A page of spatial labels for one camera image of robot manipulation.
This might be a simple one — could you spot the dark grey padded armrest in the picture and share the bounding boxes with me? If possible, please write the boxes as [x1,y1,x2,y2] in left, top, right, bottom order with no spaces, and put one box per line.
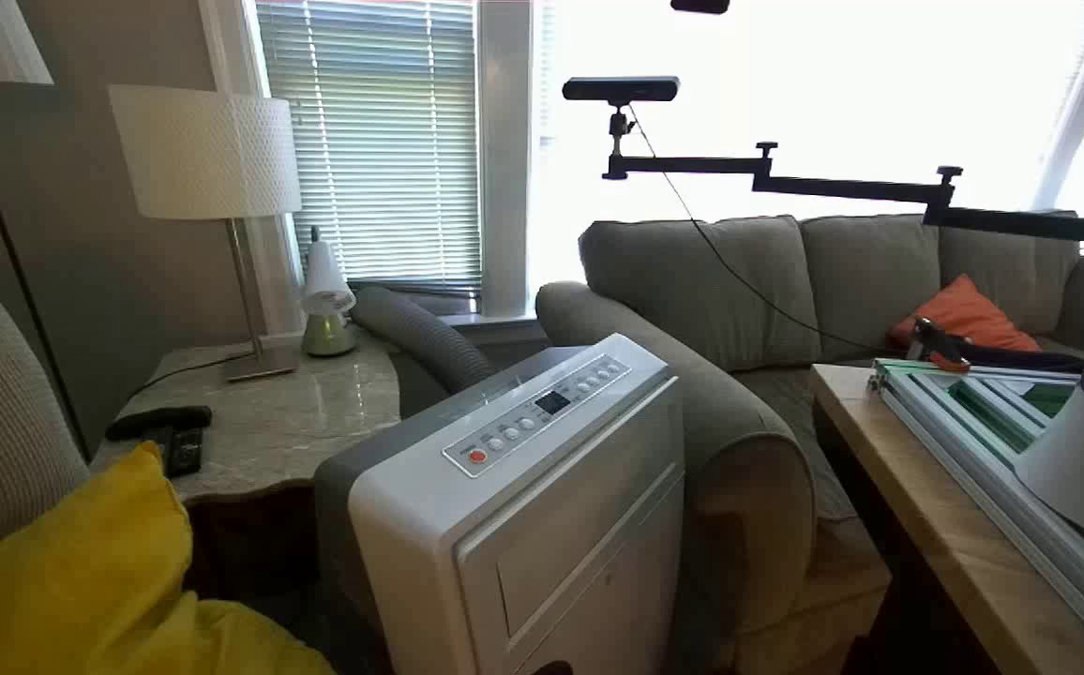
[349,286,495,416]

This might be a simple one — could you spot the orange black clamp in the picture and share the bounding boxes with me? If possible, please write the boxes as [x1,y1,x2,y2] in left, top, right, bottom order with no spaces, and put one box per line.
[909,314,1084,374]

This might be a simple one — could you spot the marble top side table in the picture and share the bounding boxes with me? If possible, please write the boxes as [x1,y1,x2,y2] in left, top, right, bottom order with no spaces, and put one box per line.
[86,336,404,591]

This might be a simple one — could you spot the thin black camera cable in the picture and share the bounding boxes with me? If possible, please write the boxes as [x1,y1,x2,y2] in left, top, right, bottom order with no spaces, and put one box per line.
[624,108,889,358]

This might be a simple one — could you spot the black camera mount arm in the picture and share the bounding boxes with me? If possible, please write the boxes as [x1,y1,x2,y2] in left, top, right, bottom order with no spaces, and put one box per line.
[600,100,1084,264]

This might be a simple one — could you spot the white window blinds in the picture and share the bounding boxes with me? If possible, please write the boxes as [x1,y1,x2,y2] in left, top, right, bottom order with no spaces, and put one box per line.
[251,0,483,288]

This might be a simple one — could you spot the grey fabric sofa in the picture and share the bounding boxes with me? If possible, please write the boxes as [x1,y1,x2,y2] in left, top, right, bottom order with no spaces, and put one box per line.
[531,211,1084,675]

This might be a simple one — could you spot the yellow cloth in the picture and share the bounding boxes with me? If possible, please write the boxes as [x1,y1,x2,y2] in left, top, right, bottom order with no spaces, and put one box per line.
[0,438,339,675]

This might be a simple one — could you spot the black remote control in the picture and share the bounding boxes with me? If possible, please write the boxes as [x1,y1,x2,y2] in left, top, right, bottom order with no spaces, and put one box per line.
[103,401,219,448]

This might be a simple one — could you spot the black stereo camera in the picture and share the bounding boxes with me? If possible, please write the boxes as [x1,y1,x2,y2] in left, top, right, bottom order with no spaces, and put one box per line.
[558,74,681,108]

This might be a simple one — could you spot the orange cloth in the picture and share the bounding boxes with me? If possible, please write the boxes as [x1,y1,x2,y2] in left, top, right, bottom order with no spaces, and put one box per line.
[884,269,1044,359]

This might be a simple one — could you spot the table lamp white drum shade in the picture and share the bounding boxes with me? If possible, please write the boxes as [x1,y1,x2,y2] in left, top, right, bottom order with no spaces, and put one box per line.
[106,84,306,385]

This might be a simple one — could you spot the small green base lamp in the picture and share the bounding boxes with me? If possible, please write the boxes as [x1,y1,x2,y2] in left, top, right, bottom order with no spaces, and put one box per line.
[298,226,365,364]

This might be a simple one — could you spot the small black device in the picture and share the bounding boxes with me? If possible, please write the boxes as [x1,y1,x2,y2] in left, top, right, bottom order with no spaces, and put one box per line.
[158,431,210,479]

